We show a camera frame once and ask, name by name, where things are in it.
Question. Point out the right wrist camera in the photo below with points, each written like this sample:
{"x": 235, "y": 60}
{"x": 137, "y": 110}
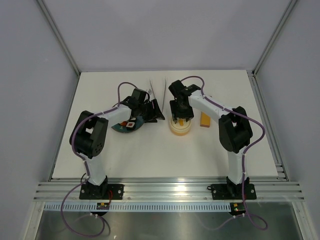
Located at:
{"x": 176, "y": 87}

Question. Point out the sushi roll red centre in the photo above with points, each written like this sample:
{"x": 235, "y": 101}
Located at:
{"x": 130, "y": 125}

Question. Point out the yellow round lunch box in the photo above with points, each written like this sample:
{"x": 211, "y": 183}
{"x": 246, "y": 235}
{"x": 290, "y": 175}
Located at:
{"x": 180, "y": 130}

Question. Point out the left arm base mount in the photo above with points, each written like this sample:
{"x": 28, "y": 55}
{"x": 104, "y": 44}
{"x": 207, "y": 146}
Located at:
{"x": 105, "y": 191}

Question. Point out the cream round lid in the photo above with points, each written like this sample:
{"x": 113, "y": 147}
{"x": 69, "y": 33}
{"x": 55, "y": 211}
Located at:
{"x": 181, "y": 122}

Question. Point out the yellow rectangular cutlery case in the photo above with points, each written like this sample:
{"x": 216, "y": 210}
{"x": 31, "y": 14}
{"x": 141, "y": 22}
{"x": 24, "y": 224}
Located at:
{"x": 205, "y": 120}

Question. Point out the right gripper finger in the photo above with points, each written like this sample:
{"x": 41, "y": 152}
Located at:
{"x": 187, "y": 113}
{"x": 174, "y": 107}

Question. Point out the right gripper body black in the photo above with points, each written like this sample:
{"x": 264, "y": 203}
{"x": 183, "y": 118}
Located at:
{"x": 182, "y": 109}

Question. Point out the white slotted cable duct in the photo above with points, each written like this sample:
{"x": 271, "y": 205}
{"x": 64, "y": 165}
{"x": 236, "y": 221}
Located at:
{"x": 137, "y": 207}

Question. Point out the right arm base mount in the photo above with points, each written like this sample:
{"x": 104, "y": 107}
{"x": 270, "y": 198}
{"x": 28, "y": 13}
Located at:
{"x": 231, "y": 191}

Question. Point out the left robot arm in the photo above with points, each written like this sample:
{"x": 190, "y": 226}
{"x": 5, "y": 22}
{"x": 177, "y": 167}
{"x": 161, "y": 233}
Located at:
{"x": 89, "y": 134}

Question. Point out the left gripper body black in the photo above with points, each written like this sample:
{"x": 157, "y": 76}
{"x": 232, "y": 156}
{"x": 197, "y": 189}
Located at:
{"x": 144, "y": 111}

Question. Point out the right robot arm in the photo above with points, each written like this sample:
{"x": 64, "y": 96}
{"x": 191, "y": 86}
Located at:
{"x": 234, "y": 130}

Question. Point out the metal serving tongs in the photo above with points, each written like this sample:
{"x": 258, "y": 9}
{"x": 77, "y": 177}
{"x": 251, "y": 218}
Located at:
{"x": 162, "y": 99}

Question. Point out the aluminium frame rail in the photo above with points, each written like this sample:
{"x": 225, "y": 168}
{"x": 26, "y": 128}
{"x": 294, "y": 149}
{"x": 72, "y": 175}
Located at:
{"x": 174, "y": 189}

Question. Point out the blue ceramic plate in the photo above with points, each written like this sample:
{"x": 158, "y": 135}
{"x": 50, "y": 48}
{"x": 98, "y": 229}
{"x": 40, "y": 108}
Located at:
{"x": 122, "y": 129}

